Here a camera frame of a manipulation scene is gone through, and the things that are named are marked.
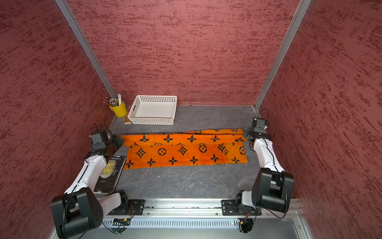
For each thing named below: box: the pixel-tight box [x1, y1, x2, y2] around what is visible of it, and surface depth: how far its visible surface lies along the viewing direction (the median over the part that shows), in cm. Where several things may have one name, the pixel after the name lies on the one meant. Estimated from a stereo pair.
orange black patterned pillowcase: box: [120, 128, 249, 171], surface depth 92 cm
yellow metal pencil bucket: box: [108, 98, 127, 118], surface depth 112 cm
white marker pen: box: [117, 92, 122, 106], surface depth 107 cm
